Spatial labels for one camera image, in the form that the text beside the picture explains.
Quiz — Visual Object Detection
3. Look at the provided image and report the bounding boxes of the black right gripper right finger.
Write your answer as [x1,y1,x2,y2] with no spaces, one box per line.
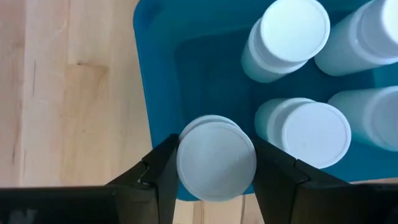
[252,138,398,224]

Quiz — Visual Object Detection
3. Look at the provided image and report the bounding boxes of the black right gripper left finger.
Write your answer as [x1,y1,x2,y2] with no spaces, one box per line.
[0,133,180,224]

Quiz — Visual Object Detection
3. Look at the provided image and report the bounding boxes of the white pill bottle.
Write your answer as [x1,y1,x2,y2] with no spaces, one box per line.
[254,97,352,169]
[313,0,398,77]
[326,86,398,152]
[241,0,331,84]
[176,114,257,202]

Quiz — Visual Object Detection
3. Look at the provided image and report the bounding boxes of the teal plastic basket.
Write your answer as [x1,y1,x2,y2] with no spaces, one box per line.
[132,0,398,202]

